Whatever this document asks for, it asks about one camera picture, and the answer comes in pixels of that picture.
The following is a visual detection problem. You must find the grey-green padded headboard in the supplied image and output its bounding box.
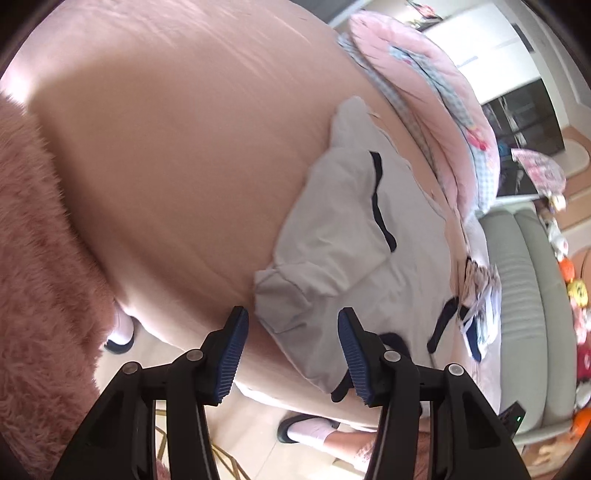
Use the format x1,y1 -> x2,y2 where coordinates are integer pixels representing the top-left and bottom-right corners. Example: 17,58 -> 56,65
480,208 -> 580,446

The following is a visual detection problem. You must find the orange round plush toy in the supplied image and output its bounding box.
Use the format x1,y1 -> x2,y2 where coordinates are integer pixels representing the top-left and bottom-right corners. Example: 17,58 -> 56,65
573,406 -> 591,439

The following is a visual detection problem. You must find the long white plush toy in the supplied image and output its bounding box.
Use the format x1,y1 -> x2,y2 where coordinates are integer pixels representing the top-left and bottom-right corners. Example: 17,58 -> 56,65
542,217 -> 571,261

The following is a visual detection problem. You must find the black glass cabinet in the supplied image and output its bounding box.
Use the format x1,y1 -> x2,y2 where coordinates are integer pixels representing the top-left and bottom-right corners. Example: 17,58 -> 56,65
480,76 -> 566,197

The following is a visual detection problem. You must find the pile of folded clothes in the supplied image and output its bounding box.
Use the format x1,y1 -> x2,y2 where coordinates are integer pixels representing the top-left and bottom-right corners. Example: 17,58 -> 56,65
455,256 -> 504,363

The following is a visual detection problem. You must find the pale pink pillow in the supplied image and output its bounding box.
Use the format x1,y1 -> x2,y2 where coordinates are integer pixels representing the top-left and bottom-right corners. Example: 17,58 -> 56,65
462,323 -> 509,416
459,212 -> 490,268

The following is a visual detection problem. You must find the white garment with navy trim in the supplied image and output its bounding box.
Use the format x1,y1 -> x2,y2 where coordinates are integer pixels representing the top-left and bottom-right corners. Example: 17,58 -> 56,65
253,96 -> 465,403

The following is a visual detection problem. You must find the pink printed cloth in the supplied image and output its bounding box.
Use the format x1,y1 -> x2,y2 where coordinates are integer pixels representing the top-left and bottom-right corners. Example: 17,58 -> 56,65
510,148 -> 566,195

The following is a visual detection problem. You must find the white wardrobe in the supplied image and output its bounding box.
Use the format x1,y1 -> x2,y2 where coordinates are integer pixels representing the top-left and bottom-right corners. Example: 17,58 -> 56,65
425,0 -> 543,107

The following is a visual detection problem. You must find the person's right leg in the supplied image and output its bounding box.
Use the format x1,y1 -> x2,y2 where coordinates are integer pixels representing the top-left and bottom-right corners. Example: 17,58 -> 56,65
323,425 -> 386,476

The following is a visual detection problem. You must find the person's left foot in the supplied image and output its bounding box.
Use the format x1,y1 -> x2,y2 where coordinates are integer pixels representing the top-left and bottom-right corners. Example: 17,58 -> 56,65
104,302 -> 137,356

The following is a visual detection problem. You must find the pink fuzzy robe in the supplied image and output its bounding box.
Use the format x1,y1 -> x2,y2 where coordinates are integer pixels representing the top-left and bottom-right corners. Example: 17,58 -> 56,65
0,90 -> 171,480

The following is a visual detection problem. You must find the pink checked quilt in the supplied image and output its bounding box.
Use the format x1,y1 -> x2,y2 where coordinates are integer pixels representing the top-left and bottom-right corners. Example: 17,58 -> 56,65
337,11 -> 502,217

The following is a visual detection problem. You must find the yellow plush toy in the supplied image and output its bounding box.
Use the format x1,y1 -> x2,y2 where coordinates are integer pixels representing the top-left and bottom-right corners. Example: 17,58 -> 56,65
567,279 -> 590,308

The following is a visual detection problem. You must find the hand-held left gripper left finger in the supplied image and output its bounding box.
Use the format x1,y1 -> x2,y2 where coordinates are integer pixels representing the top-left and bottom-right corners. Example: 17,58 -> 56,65
51,305 -> 250,480

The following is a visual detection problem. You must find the pink and white plush toy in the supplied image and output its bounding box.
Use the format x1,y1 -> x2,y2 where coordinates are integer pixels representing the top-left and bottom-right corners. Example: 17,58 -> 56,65
573,305 -> 591,344

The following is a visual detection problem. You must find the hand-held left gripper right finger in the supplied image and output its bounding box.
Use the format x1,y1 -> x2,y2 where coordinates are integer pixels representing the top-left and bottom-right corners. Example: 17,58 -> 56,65
337,307 -> 532,480

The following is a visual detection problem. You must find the pink bed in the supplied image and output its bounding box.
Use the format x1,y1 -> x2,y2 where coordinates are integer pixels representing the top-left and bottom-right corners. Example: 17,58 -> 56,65
0,0 -> 509,430

